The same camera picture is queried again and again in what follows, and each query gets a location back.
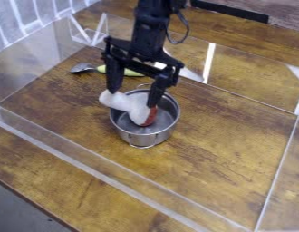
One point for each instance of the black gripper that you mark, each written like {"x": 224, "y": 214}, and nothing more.
{"x": 141, "y": 55}

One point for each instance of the white red toy mushroom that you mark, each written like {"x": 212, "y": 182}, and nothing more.
{"x": 131, "y": 103}

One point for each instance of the silver metal pot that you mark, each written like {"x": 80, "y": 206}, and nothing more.
{"x": 145, "y": 137}

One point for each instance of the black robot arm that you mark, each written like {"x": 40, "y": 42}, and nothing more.
{"x": 161, "y": 8}

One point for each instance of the black bar at back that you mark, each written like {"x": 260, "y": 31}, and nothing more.
{"x": 227, "y": 10}

